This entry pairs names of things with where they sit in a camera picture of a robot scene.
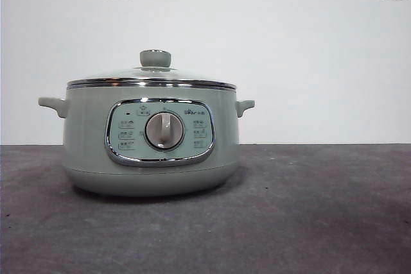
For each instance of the glass lid with green knob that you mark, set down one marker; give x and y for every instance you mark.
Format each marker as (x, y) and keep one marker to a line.
(154, 59)

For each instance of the pale green electric cooking pot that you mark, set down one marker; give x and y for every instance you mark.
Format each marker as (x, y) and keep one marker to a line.
(86, 145)

